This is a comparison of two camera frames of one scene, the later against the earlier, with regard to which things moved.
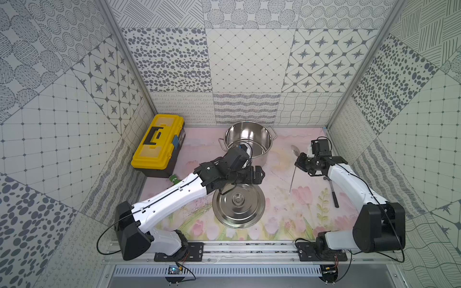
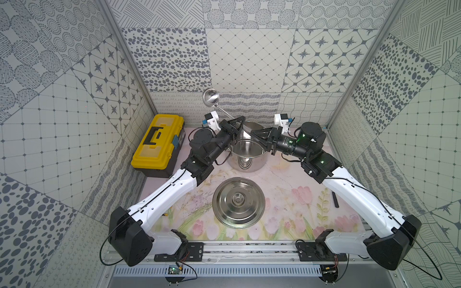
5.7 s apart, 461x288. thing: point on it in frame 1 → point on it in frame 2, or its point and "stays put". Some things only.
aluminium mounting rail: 256,252 stays put
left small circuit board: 173,269 stays put
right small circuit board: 329,273 stays put
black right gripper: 299,163 → 272,137
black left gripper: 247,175 → 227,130
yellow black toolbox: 155,155 stays put
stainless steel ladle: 297,152 → 210,98
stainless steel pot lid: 240,207 stays put
